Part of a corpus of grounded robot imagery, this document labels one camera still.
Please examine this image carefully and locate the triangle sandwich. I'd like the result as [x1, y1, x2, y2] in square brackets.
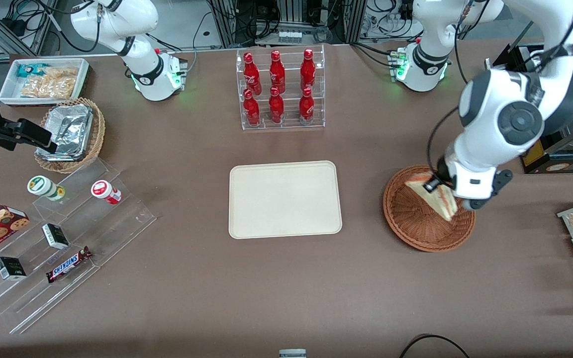
[405, 180, 459, 222]

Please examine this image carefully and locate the round brown wicker basket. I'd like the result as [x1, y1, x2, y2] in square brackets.
[382, 165, 476, 253]

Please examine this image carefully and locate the small light wicker basket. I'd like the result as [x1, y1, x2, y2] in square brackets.
[34, 97, 106, 174]

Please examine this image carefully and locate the beige plastic tray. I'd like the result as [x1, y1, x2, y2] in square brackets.
[228, 160, 343, 240]

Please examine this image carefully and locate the white rectangular bin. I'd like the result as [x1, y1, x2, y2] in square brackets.
[0, 58, 91, 106]

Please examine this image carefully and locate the aluminium foil container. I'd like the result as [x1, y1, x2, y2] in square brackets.
[36, 103, 94, 161]

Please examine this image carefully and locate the clear bag of chips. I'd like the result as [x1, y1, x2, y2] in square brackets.
[20, 75, 76, 99]
[43, 67, 79, 83]

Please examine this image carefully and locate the green lid white cup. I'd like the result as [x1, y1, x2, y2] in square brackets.
[27, 176, 66, 201]

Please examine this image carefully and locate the blue green snack packet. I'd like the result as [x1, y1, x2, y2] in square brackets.
[16, 62, 49, 78]

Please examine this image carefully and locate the red lid white cup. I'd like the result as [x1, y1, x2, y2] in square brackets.
[91, 180, 122, 205]

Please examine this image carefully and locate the small black box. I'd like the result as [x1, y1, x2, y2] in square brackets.
[42, 223, 70, 250]
[0, 257, 27, 280]

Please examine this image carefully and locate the clear acrylic stepped stand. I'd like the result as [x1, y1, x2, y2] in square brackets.
[0, 158, 158, 335]

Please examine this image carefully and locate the Snickers chocolate bar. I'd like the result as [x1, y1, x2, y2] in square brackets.
[46, 246, 93, 283]

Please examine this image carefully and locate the red soda bottle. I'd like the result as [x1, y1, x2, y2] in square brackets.
[243, 52, 262, 95]
[300, 48, 316, 91]
[299, 87, 315, 125]
[269, 87, 285, 124]
[270, 50, 286, 93]
[243, 89, 261, 126]

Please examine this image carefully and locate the clear acrylic bottle rack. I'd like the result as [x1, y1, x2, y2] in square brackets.
[236, 45, 326, 131]

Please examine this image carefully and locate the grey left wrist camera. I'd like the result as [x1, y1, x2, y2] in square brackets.
[467, 170, 514, 210]

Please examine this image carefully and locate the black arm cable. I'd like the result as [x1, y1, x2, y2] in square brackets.
[425, 106, 461, 172]

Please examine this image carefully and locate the black floor cable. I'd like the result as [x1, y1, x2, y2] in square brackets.
[398, 334, 471, 358]

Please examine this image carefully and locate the aluminium equipment frame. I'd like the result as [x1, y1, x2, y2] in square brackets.
[207, 0, 367, 48]

